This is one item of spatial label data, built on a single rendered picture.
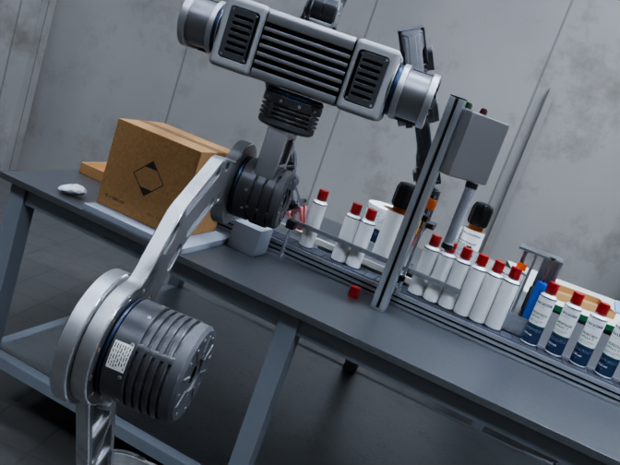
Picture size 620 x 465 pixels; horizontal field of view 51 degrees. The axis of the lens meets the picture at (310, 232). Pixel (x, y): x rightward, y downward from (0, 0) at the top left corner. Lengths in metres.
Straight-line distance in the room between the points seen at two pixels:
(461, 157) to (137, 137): 0.95
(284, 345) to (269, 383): 0.12
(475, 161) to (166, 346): 1.17
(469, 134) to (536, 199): 2.86
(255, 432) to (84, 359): 0.94
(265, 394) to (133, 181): 0.74
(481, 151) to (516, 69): 2.75
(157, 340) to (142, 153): 1.00
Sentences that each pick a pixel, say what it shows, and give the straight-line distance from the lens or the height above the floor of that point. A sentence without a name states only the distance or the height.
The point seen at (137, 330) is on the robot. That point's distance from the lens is 1.11.
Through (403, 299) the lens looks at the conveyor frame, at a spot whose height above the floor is 0.86.
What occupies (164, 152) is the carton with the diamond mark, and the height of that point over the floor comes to 1.08.
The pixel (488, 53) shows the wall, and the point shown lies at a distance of 4.69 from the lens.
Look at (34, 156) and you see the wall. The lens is 5.57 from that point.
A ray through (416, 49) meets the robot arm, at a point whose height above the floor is 1.58.
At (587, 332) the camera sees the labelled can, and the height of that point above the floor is 0.99.
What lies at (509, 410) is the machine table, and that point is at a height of 0.83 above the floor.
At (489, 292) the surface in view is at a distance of 2.09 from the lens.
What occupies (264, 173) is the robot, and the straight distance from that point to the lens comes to 1.47.
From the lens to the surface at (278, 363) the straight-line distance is 1.86.
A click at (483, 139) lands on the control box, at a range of 1.96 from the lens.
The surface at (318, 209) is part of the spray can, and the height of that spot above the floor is 1.02.
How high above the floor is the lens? 1.42
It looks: 13 degrees down
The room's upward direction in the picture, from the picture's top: 19 degrees clockwise
